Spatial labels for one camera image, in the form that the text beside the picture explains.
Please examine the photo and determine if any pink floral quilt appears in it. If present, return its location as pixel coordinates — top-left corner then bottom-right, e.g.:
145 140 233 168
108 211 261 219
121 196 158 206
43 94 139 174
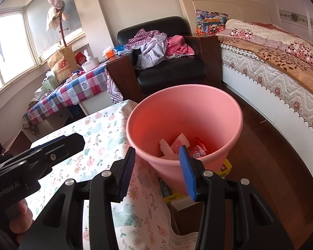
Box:
216 19 313 68

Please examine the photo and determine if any blue packet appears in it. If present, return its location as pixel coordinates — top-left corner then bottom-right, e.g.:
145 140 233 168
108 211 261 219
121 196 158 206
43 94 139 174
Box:
113 45 133 56

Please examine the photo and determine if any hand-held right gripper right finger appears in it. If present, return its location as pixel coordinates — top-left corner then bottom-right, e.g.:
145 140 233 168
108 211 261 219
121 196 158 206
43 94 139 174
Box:
179 145 295 250

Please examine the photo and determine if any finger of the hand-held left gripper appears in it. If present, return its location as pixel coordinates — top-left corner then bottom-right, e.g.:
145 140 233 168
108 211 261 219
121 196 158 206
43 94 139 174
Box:
29 133 86 180

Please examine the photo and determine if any pink colourful wrapper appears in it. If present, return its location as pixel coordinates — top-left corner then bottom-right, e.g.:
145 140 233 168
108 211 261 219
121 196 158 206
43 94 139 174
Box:
189 137 208 158

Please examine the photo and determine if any window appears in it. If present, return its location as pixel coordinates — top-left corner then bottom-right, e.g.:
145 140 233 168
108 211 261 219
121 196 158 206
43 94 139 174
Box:
0 0 82 91

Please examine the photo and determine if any person's left hand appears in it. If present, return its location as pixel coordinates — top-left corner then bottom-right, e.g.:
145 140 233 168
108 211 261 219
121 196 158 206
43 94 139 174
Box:
9 200 33 243

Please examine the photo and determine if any pink plastic bucket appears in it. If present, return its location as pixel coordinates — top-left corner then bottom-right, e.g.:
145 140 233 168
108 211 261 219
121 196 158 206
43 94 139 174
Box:
126 84 244 196

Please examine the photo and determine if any dark wooden cabinet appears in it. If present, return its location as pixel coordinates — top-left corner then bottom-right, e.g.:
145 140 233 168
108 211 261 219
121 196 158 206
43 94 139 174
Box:
3 130 32 157

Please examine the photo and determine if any white paper wrapper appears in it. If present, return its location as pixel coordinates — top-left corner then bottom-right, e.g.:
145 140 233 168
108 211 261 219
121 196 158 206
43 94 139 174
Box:
159 133 191 160

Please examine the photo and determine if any brown paper shopping bag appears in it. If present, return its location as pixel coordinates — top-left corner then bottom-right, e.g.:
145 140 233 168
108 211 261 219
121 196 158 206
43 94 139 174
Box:
47 44 79 81

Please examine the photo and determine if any pink dotted garment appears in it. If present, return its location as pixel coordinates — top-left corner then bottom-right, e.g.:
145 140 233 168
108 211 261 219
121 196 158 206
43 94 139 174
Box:
165 35 195 58

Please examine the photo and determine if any cream bed headboard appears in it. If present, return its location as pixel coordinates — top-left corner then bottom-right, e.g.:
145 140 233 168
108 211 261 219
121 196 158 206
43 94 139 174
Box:
177 0 279 35

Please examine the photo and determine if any brown leaf pattern blanket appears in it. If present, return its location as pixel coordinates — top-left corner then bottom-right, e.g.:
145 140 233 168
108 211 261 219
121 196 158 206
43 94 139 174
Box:
219 35 313 97

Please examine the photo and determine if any plaid heart tablecloth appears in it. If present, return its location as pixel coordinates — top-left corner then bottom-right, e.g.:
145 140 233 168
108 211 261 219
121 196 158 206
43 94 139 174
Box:
23 64 109 131

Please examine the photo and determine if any bed with quilted mattress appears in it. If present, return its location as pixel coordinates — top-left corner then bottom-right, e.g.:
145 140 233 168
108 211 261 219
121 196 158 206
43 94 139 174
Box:
216 19 313 144

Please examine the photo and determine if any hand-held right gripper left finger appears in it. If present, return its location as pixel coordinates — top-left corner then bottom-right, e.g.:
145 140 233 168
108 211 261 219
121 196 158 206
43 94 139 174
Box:
18 146 136 250

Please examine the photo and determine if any wooden coat stand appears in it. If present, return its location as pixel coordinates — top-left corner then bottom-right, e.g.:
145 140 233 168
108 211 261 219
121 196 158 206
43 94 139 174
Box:
58 9 68 49

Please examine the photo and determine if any grey lilac garment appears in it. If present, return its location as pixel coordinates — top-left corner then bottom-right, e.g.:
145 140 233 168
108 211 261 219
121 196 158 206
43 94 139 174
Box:
134 34 167 69

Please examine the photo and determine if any floral printed tablecloth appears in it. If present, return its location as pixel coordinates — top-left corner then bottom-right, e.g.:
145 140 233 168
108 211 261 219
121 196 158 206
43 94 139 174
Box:
25 99 199 250

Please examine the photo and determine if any purple floral hanging cloth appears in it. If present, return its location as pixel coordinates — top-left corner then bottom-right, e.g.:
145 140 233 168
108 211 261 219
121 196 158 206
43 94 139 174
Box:
107 70 124 103

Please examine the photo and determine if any colourful printed pillow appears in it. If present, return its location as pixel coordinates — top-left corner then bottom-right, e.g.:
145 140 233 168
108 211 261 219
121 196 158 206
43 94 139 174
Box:
196 9 228 35

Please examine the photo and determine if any white round bowl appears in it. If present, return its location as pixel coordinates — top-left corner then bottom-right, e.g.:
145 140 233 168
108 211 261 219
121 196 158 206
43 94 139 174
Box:
81 59 100 72

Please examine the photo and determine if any beige cloth hat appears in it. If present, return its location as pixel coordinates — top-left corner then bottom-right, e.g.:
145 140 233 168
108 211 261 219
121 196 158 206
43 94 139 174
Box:
46 6 69 32

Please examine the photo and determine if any black leather armchair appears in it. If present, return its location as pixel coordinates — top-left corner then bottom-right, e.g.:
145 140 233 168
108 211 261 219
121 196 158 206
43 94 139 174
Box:
106 16 222 103

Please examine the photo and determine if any purple checked garment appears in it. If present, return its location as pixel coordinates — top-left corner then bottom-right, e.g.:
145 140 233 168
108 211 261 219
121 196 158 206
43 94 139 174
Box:
127 29 167 48

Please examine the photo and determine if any yellow white cardboard box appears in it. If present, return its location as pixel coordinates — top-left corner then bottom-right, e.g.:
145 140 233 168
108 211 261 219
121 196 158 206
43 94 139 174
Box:
158 159 232 211

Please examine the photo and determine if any pale green box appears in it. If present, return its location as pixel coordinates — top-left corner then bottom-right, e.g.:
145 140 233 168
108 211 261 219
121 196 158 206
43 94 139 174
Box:
42 75 59 90

